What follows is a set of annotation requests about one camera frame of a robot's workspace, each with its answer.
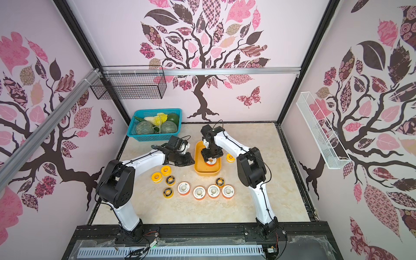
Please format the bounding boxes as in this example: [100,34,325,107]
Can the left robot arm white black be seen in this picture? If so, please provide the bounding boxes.
[96,136,195,242]

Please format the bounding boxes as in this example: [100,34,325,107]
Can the green round melon left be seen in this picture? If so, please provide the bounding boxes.
[134,120,154,135]

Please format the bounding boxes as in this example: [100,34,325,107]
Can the yellow tape roll upper right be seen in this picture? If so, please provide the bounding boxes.
[226,154,235,163]

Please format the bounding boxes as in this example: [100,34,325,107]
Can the black yellow tape roll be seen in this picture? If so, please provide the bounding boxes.
[215,177,225,187]
[165,175,176,186]
[163,187,174,198]

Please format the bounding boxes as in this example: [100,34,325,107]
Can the yellow white cabbage toy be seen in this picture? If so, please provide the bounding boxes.
[144,113,168,127]

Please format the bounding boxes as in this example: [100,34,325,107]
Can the black yellow tape roll right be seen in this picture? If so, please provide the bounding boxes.
[215,177,225,187]

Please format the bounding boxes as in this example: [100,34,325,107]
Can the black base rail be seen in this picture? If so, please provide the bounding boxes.
[62,221,343,260]

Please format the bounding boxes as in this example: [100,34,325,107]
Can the black wire wall basket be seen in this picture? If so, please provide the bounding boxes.
[91,65,167,100]

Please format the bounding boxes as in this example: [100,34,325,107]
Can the teal plastic basket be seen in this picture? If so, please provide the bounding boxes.
[127,108,182,141]

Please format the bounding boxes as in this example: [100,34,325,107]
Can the orange white tape roll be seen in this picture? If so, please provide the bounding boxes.
[177,182,191,196]
[206,184,221,199]
[222,185,235,199]
[193,186,206,200]
[205,158,217,167]

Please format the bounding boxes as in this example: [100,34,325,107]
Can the black yellow tape roll middle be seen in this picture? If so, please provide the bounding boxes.
[165,175,176,186]

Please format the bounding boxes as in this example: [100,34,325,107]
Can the green round melon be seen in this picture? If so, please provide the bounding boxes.
[160,120,178,134]
[134,120,154,135]

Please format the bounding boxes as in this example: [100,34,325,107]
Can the white wire wall shelf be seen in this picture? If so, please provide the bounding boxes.
[296,92,352,170]

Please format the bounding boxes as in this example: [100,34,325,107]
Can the white cable duct strip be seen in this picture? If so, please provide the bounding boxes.
[75,245,264,260]

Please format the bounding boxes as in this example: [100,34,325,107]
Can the yellow plastic storage box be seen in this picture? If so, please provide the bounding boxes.
[194,141,222,177]

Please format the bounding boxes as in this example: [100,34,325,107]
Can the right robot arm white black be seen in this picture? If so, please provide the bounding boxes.
[201,125,279,238]

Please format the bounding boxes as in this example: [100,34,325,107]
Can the black yellow tape roll lower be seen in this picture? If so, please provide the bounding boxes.
[163,187,174,198]

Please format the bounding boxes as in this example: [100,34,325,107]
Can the green round melon right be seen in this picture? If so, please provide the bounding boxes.
[160,120,178,134]

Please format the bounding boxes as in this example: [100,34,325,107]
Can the yellow tape roll far left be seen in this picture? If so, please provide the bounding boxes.
[151,172,163,183]

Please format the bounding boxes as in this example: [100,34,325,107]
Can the dark green avocado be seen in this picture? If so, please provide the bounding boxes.
[167,113,180,126]

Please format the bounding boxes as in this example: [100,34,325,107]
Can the yellow tape roll upper left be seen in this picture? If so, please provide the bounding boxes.
[160,165,172,177]

